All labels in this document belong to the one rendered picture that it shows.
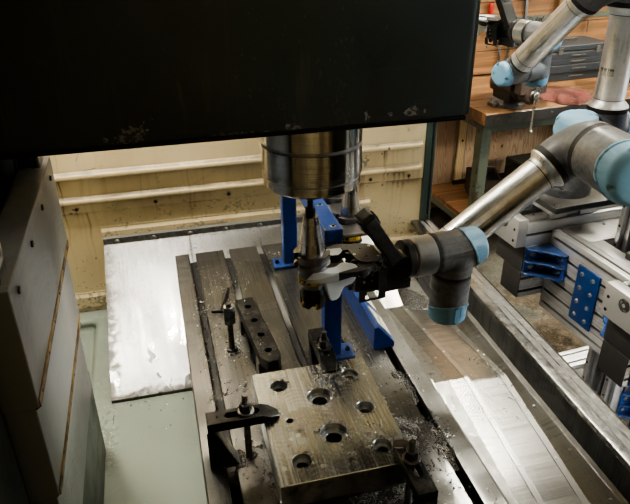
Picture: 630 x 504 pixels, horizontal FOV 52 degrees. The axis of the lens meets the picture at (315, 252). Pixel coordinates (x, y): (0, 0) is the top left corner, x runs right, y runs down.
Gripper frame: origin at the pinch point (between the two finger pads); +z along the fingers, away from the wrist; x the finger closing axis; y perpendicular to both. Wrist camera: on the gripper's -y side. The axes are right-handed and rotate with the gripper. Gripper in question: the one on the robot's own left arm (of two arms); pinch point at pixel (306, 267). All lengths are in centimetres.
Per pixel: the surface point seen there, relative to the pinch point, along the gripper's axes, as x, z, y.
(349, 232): 17.1, -15.8, 4.0
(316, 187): -7.6, 1.0, -17.9
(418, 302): 64, -62, 59
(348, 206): 22.2, -17.7, 0.6
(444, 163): 250, -188, 92
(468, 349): 28, -57, 52
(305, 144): -7.1, 2.5, -24.6
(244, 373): 20.2, 7.3, 35.7
